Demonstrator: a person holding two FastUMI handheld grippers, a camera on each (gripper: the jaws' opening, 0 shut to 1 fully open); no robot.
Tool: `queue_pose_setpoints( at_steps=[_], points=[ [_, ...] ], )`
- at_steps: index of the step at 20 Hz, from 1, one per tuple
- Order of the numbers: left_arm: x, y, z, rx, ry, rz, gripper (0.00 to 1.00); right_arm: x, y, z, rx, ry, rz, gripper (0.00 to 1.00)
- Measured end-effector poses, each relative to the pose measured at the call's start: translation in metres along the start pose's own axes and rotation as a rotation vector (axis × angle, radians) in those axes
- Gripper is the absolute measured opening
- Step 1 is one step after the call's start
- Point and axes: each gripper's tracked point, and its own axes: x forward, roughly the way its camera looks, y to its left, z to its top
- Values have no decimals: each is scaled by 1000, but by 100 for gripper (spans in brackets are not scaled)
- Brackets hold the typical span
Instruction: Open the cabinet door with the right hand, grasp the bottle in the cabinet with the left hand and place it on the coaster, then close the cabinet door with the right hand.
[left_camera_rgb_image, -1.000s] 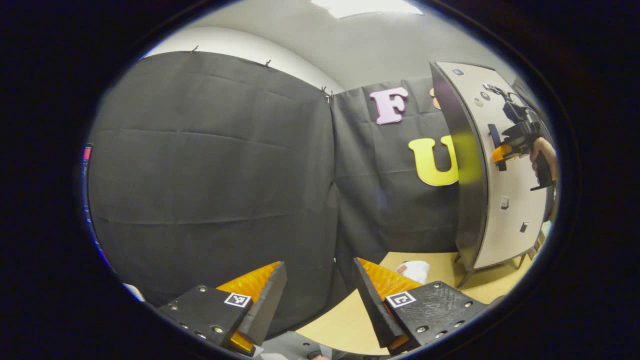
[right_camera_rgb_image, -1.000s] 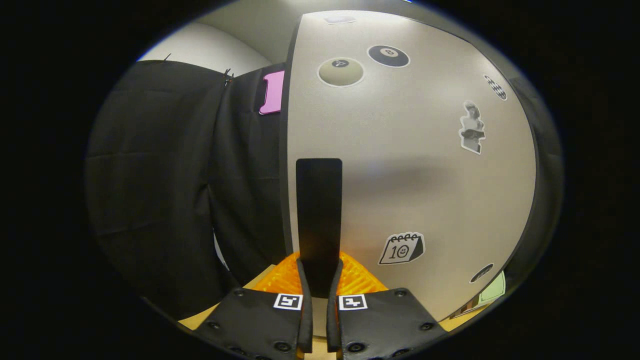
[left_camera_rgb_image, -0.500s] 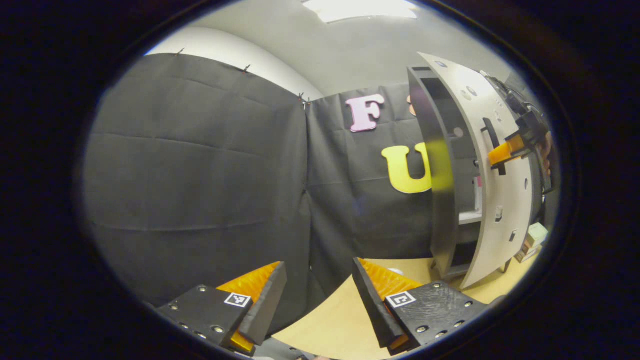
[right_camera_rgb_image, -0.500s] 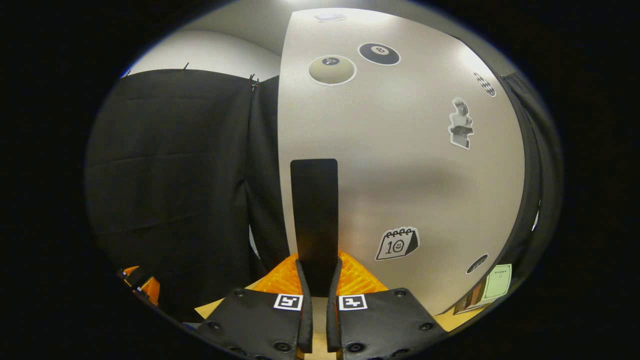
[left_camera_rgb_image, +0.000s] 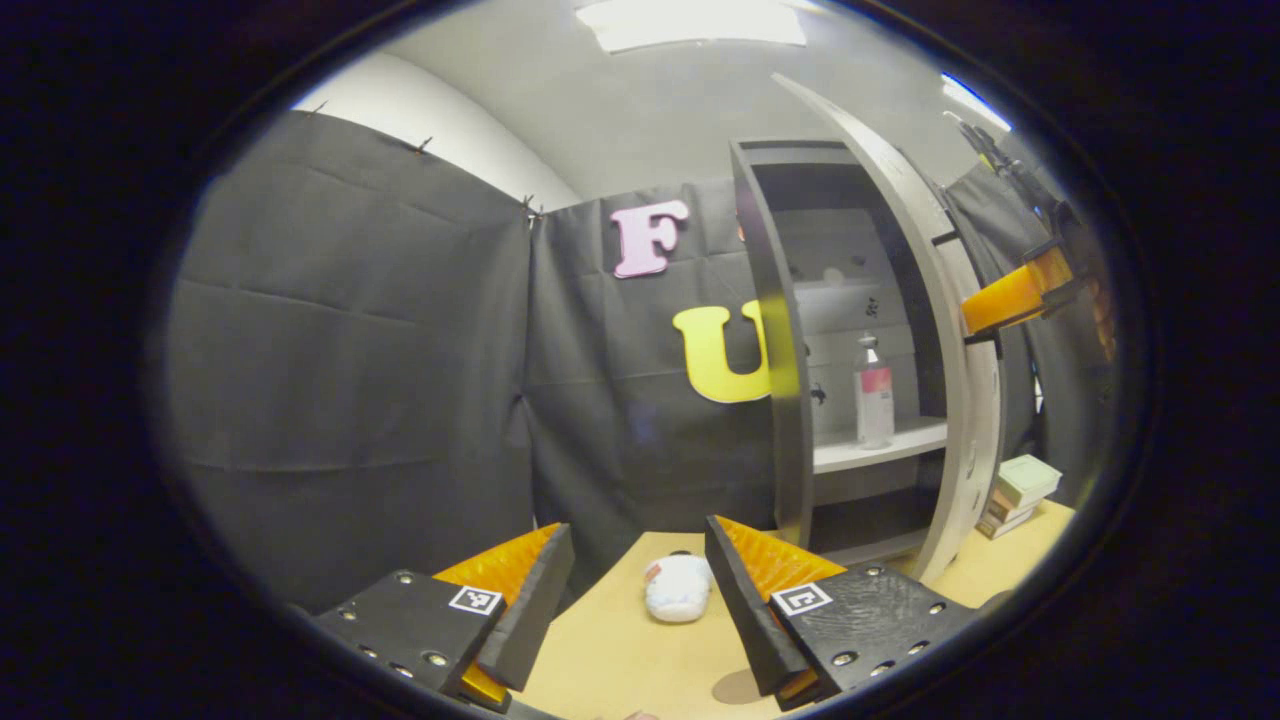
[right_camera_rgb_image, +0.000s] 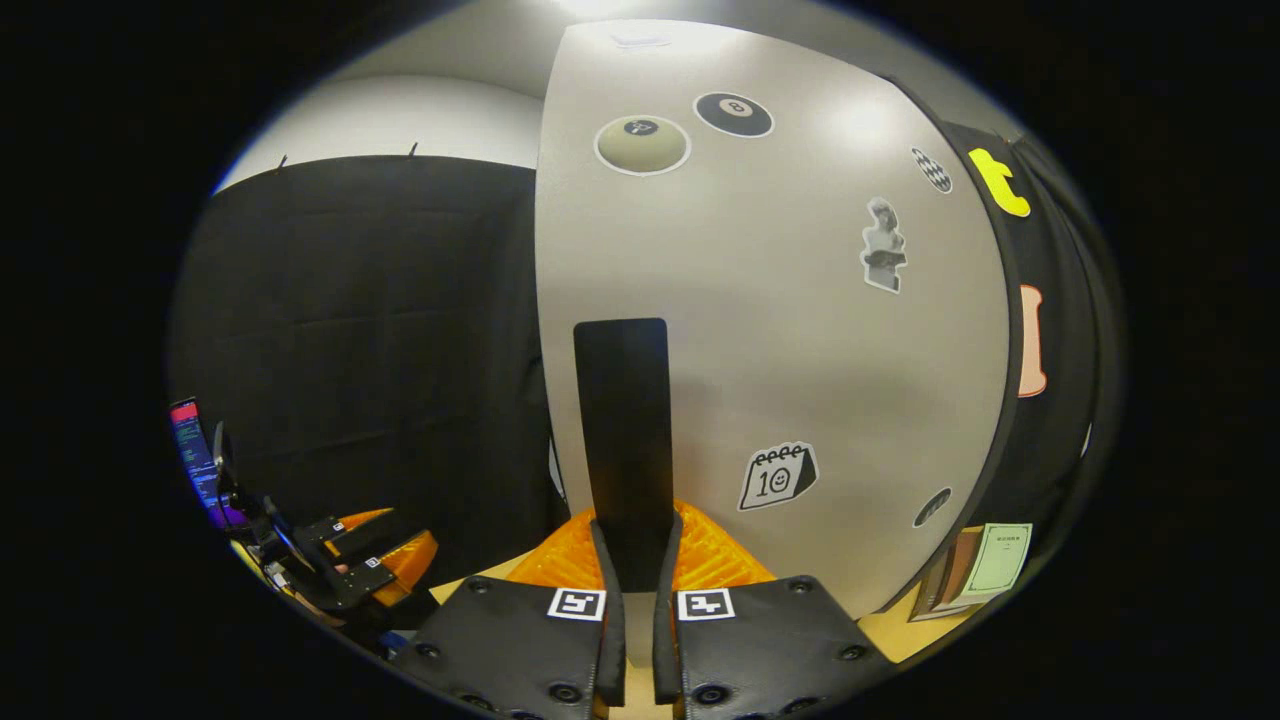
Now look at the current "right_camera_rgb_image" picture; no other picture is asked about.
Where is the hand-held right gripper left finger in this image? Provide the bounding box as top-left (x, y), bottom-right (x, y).
top-left (385, 505), bottom-right (629, 720)

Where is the pale green booklet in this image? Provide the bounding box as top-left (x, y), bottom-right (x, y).
top-left (950, 521), bottom-right (1034, 607)

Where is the black cabinet door handle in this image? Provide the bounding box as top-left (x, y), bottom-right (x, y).
top-left (572, 317), bottom-right (674, 593)

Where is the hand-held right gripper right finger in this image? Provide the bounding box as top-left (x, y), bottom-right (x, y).
top-left (652, 500), bottom-right (898, 720)

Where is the dark grey cabinet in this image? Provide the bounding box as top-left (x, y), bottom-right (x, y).
top-left (885, 72), bottom-right (1027, 613)

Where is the large ceiling light panel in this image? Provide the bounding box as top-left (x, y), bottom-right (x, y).
top-left (548, 0), bottom-right (681, 19)

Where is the black backdrop cloth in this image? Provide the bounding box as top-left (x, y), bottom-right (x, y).
top-left (165, 120), bottom-right (1119, 601)

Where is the brown book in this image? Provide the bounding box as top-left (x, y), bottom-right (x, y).
top-left (932, 527), bottom-right (987, 613)

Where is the grey cabinet door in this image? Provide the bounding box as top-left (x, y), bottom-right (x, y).
top-left (534, 18), bottom-right (1011, 621)

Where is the lit monitor screen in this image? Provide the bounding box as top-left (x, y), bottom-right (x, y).
top-left (167, 397), bottom-right (231, 531)

